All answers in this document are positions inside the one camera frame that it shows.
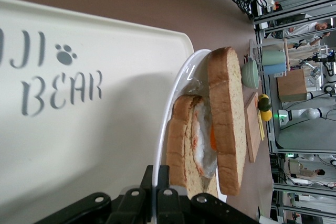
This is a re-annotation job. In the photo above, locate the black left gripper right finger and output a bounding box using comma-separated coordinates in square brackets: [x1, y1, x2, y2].
[156, 165, 184, 224]

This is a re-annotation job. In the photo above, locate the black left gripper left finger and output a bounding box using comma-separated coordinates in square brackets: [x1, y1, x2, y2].
[107, 165, 154, 224]

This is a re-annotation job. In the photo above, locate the whole bread slice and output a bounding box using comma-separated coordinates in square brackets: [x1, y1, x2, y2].
[207, 47, 247, 196]

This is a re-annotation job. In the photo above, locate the round white plate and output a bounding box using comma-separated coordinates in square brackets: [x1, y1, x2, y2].
[152, 48, 228, 224]

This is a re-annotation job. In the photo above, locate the bread slice under egg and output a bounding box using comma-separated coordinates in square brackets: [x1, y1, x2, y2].
[165, 94, 218, 199]

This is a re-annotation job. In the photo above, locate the fried egg toy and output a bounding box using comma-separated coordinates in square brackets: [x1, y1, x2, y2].
[187, 98, 219, 179]

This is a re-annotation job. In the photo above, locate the cream bear print tray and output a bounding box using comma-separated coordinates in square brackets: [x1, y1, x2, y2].
[0, 0, 196, 224]

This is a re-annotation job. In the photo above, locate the bamboo cutting board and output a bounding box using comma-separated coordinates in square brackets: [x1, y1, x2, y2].
[244, 91, 263, 164]

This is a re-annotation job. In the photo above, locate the yellow plastic knife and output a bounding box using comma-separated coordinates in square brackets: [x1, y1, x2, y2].
[259, 119, 266, 141]

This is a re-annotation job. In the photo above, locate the yellow plastic fork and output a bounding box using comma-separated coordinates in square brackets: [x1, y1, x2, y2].
[256, 111, 263, 137]

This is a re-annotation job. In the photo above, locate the green avocado toy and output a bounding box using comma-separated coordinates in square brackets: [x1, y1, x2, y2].
[258, 97, 271, 111]

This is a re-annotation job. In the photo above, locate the mint green bowl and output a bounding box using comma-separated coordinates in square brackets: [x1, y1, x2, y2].
[241, 59, 260, 89]

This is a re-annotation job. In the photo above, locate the brown wooden box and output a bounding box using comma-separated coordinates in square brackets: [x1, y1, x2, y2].
[277, 69, 308, 103]

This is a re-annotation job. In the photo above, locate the light blue cup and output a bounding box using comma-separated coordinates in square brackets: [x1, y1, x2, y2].
[263, 63, 286, 76]

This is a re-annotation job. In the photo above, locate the wooden dowel stand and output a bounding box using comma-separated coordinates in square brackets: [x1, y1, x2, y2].
[281, 39, 292, 71]

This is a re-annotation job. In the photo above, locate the person in white shirt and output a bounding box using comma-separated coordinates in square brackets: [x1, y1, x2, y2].
[288, 23, 333, 48]

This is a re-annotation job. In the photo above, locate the white wire cup rack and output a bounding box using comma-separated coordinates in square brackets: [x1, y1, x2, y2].
[248, 39, 266, 78]

